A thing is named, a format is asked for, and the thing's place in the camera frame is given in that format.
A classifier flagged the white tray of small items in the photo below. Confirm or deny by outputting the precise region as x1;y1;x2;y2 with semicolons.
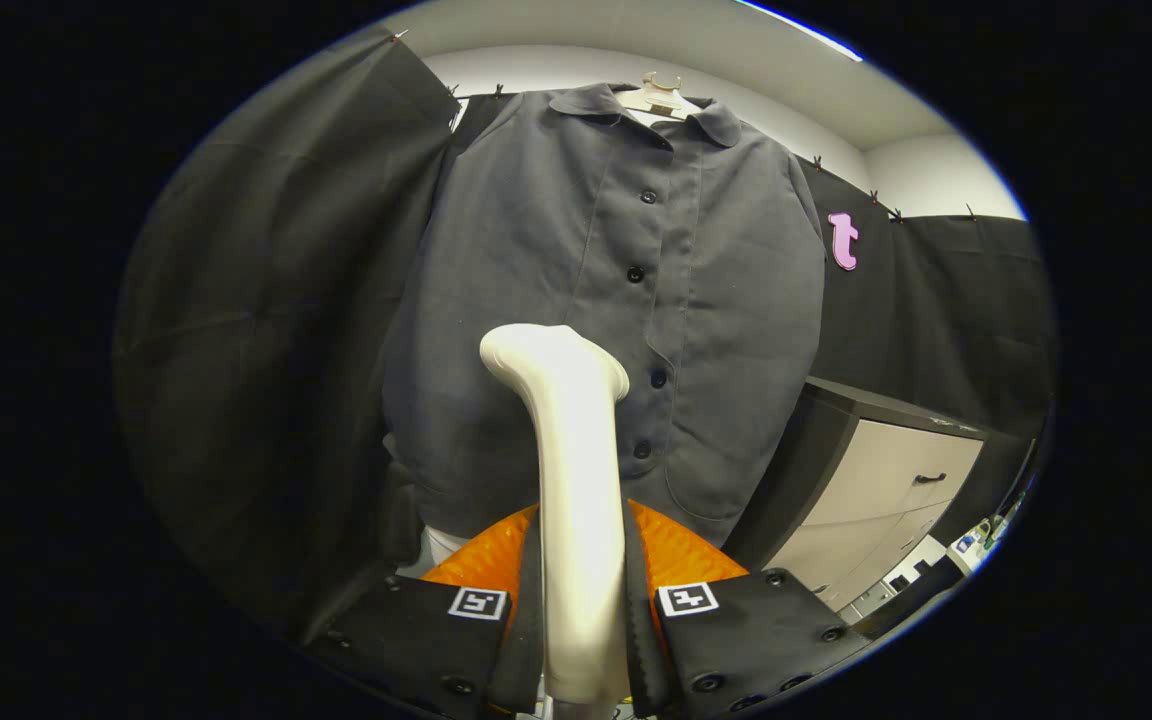
946;512;1009;577

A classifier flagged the cream clothes hanger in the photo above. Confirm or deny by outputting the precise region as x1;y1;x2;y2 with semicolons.
616;72;702;123

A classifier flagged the grey top drawer cabinet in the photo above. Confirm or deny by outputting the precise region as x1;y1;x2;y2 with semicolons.
726;377;987;626

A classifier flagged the dark grey button shirt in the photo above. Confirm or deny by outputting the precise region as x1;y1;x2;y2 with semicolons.
381;83;827;549

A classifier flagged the white stand base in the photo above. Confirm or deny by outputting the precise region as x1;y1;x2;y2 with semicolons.
424;525;472;576

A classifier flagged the white garment steamer handle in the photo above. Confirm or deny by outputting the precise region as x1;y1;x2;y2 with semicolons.
480;323;631;706

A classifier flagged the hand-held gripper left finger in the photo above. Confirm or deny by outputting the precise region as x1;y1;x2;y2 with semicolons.
304;505;544;720

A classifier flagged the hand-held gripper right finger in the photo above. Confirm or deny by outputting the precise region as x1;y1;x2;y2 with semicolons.
621;500;872;720

